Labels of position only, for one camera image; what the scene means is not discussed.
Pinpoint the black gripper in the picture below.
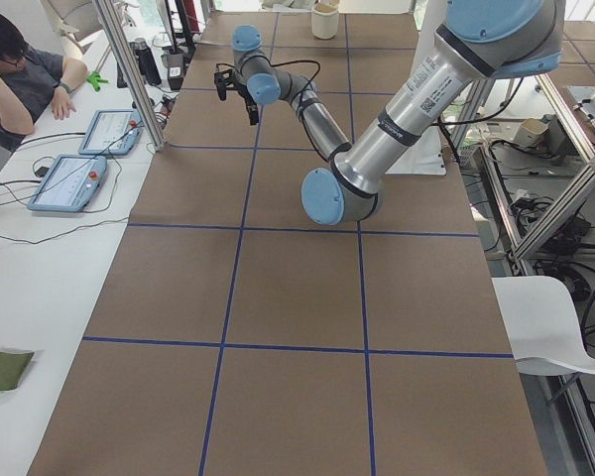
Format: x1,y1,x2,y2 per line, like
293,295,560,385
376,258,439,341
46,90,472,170
231,75,259,125

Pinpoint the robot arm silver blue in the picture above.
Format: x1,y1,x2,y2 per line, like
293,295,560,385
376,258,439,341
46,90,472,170
228,1,565,225

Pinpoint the person's hand on table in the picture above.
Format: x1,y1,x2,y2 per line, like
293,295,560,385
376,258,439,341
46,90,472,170
51,88,76,120

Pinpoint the black water bottle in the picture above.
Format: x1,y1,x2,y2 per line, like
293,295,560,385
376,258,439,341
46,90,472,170
133,38,162,86

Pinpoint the cream desktop trash bin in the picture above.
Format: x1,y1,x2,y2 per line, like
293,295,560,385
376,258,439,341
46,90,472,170
310,1,339,40

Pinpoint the upper teach pendant tablet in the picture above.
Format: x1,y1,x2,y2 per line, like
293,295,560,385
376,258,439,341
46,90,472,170
78,109,143,156

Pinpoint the teach pendant tablet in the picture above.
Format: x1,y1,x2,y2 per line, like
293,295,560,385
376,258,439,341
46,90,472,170
27,155,107,213
78,109,143,156

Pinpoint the lower teach pendant tablet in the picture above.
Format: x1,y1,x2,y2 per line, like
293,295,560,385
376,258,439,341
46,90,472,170
27,155,107,213

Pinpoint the brown paper table cover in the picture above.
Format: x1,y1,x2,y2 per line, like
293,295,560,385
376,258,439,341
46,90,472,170
30,14,546,475

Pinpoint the person in grey shirt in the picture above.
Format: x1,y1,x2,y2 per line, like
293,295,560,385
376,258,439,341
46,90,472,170
0,14,88,153

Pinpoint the white curved chair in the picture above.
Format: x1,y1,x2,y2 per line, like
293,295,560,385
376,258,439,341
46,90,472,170
492,276,595,377

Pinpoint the green bean bag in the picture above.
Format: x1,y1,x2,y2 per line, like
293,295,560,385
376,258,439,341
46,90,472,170
0,351,35,392

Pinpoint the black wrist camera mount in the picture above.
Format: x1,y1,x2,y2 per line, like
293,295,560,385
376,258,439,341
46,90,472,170
213,63,238,101

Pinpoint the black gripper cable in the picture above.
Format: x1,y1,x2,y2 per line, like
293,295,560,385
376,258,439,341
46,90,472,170
215,59,321,108

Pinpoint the aluminium frame post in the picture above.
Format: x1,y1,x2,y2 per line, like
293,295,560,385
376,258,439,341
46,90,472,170
92,0,165,152

